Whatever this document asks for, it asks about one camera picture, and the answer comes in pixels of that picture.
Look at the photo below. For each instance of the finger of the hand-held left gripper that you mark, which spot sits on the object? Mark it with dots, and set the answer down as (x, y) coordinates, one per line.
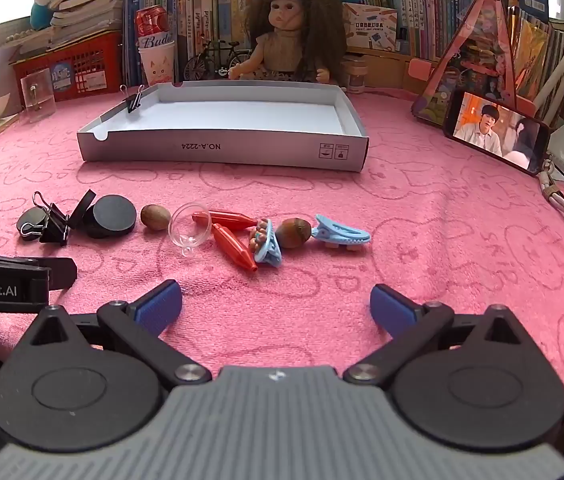
(59, 273)

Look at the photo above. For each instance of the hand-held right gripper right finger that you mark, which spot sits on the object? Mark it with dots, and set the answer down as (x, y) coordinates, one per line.
(391, 310)

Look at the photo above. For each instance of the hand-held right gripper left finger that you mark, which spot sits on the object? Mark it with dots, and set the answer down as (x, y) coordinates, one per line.
(157, 306)

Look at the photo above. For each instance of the large black binder clip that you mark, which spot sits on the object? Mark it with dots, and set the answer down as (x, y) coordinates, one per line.
(57, 228)

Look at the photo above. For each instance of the black round lid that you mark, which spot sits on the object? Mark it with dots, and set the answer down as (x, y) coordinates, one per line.
(31, 218)

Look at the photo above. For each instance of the black round case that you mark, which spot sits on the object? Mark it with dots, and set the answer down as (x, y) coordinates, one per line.
(82, 210)
(109, 215)

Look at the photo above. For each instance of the clear plastic dome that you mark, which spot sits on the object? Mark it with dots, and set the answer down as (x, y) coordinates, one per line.
(192, 241)

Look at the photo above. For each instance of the brown nut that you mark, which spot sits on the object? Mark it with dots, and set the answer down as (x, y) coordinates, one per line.
(155, 217)
(294, 233)

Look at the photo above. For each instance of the plain blue hair clip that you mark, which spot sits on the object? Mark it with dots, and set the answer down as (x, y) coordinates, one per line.
(341, 234)

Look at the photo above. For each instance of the blue bear hair clip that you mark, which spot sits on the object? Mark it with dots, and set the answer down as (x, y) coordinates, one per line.
(266, 248)

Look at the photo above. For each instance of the white cardboard box tray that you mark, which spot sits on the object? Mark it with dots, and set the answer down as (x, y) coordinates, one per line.
(222, 110)

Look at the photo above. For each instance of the pink rabbit print towel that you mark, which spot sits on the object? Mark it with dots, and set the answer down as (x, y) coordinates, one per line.
(411, 235)

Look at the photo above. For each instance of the clear glass mug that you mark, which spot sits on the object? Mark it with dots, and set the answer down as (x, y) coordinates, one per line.
(37, 105)

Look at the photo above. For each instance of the small black binder clip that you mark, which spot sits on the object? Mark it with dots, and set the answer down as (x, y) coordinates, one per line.
(135, 102)

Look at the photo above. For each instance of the black smartphone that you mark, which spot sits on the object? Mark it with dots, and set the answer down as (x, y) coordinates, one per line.
(491, 132)

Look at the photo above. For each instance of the large red plastic crate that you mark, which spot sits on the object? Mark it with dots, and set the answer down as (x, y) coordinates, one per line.
(87, 67)

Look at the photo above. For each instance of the white cat print paper cup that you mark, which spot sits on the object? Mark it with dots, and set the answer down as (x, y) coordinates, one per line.
(158, 65)

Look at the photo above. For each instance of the small brown jar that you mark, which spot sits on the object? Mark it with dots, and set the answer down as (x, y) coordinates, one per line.
(355, 77)

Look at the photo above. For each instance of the wooden drawer unit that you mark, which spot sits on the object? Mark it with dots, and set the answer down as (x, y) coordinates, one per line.
(386, 70)

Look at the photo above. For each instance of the small blue white plush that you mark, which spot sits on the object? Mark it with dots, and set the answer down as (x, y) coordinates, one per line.
(42, 10)

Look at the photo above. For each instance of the black miniature bicycle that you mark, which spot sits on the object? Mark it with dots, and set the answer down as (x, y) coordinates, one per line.
(218, 51)

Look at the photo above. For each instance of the red beer can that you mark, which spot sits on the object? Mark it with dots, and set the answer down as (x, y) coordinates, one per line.
(152, 22)

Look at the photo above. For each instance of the stack of worn books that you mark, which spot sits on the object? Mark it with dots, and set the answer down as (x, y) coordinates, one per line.
(87, 2)

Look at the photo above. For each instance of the pink triangular toy house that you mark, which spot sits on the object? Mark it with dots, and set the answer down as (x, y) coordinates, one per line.
(476, 55)

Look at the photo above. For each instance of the colourful printed carton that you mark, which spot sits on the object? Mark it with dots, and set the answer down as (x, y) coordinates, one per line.
(369, 25)

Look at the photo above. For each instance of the curly brown hair doll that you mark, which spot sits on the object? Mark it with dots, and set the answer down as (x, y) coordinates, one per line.
(287, 40)

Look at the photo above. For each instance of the row of thin picture books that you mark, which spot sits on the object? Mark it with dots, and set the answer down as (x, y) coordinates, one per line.
(531, 55)

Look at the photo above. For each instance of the row of upright books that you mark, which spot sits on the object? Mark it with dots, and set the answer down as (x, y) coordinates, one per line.
(197, 15)

